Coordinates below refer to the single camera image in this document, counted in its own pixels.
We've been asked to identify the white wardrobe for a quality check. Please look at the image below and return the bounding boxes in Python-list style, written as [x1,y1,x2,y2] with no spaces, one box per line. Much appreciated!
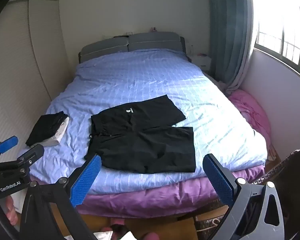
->
[0,0,68,155]

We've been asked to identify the brown woven basket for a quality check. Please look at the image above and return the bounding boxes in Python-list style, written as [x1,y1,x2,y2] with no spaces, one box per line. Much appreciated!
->
[252,148,300,185]

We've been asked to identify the window with metal grille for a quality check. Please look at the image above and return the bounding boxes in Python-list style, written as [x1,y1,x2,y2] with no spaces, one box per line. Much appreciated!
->
[250,0,300,83]

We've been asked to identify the teal curtain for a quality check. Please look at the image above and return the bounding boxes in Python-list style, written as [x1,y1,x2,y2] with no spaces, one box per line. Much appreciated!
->
[207,0,255,92]

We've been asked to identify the blue patterned bedsheet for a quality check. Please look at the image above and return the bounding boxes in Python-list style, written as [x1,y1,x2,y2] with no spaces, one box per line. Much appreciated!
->
[29,49,267,195]

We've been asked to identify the white nightstand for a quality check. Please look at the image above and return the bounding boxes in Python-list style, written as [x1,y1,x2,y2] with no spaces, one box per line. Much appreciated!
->
[190,54,212,72]

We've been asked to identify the folded black garment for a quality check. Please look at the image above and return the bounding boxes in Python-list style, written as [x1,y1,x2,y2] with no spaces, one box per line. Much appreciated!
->
[25,111,69,147]

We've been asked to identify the grey padded headboard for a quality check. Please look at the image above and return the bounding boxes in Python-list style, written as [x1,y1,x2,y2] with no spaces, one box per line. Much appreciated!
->
[79,31,192,64]

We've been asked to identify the folded white garment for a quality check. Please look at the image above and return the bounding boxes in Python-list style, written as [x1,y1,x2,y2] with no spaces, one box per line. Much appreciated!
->
[37,116,70,147]

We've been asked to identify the pink blanket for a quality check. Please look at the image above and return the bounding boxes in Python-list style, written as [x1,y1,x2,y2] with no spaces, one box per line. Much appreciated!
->
[227,90,278,160]

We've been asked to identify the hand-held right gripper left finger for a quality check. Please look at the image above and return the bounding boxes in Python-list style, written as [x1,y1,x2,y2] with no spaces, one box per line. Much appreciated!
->
[19,154,102,240]

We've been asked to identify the brown cardboard sheet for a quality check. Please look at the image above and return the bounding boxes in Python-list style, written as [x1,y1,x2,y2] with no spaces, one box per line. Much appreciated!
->
[150,217,197,240]

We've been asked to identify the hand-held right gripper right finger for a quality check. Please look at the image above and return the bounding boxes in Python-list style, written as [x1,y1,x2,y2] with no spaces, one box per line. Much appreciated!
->
[202,153,286,240]

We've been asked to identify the person's left hand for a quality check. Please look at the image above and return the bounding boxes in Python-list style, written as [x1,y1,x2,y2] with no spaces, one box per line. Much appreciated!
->
[4,196,20,227]

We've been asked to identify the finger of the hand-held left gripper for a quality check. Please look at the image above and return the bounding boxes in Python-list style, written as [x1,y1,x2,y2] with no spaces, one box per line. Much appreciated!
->
[16,144,45,167]
[0,135,19,167]

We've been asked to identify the black pants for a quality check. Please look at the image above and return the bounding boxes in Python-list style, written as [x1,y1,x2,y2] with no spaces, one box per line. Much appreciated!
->
[84,94,196,174]

